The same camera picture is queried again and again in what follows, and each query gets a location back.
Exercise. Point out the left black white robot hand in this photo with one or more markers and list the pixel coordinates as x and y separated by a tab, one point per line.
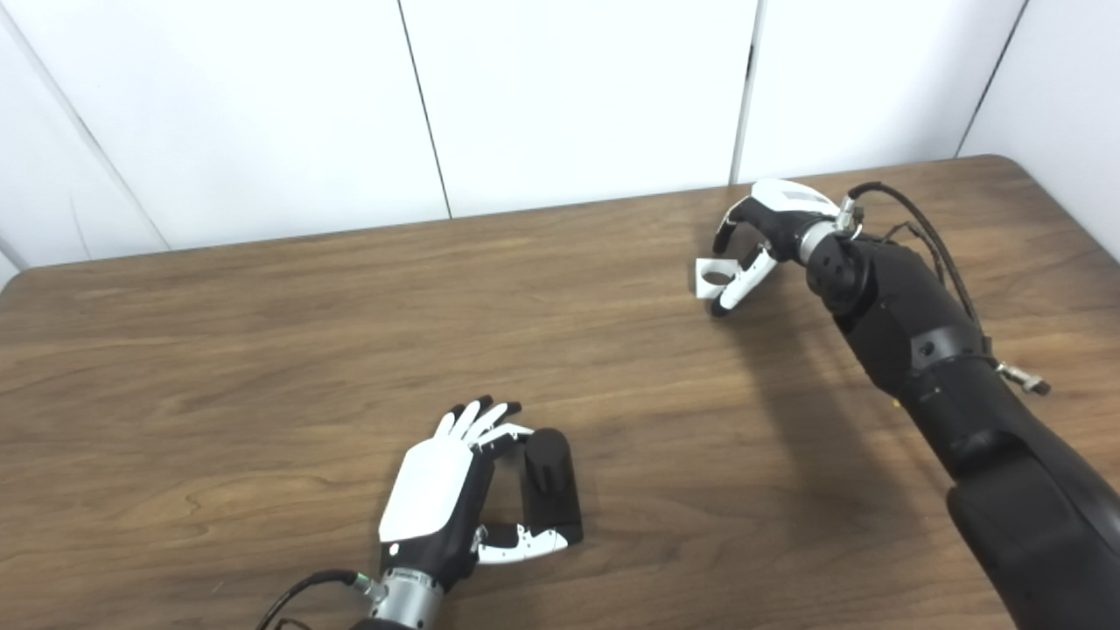
429	490

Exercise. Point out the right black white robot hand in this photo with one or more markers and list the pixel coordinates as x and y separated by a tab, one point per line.
783	219

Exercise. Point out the white square piece with hole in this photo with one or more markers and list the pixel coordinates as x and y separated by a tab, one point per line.
704	287

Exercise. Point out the black peg block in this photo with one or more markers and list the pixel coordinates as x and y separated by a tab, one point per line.
551	481

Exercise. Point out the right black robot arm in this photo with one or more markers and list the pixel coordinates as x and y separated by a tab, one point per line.
962	402

